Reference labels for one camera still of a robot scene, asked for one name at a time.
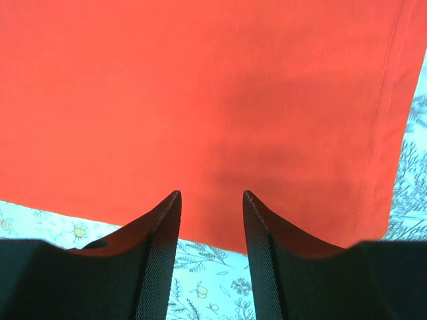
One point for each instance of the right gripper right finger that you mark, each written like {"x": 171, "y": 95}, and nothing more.
{"x": 298, "y": 276}

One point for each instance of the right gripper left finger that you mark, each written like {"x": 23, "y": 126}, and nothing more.
{"x": 124, "y": 275}

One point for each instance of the orange t-shirt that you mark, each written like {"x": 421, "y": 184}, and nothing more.
{"x": 109, "y": 106}

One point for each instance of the floral patterned table mat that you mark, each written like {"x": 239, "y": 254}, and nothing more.
{"x": 211, "y": 283}

